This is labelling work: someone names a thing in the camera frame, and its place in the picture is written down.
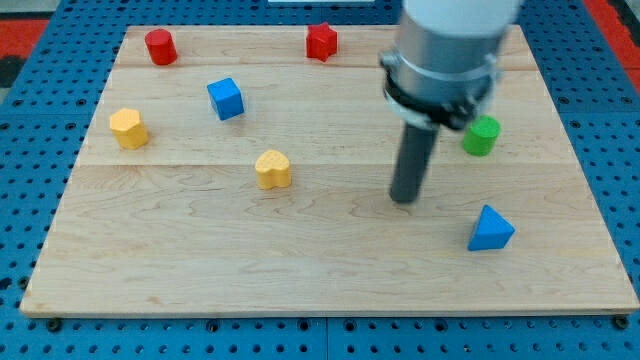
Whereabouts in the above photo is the green cylinder block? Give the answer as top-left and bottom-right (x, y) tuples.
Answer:
(462, 115), (502, 157)

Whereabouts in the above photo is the red star block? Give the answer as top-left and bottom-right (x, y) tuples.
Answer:
(306, 22), (338, 62)

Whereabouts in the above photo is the yellow heart block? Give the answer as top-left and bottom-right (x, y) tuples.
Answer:
(254, 149), (292, 190)

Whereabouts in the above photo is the yellow hexagon block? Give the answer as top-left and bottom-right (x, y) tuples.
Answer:
(109, 108), (149, 150)

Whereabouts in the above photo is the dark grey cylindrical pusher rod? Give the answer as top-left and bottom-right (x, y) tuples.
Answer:
(389, 124), (439, 204)

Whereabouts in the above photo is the wooden board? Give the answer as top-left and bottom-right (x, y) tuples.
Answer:
(20, 26), (639, 318)

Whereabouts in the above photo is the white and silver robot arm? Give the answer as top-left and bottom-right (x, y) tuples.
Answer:
(379, 0), (522, 204)

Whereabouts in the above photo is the red cylinder block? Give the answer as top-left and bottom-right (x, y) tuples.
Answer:
(144, 29), (178, 66)

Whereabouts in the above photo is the blue triangle block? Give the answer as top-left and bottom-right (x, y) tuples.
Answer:
(467, 205), (516, 251)

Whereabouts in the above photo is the blue cube block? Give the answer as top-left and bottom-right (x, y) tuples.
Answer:
(206, 78), (245, 121)

